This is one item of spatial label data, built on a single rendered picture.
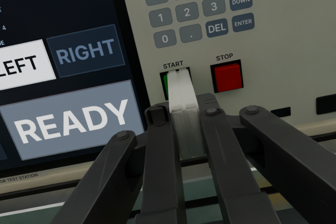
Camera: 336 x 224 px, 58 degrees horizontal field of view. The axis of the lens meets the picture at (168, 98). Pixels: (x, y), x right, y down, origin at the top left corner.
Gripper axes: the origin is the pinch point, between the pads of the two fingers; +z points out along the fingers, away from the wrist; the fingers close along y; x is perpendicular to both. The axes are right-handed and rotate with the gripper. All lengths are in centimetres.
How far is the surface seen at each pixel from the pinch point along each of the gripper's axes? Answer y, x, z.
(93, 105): -6.9, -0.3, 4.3
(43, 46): -9.0, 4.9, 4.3
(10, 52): -11.5, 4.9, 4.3
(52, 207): -11.5, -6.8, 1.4
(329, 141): 10.5, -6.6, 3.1
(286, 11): 8.2, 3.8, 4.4
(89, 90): -6.8, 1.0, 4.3
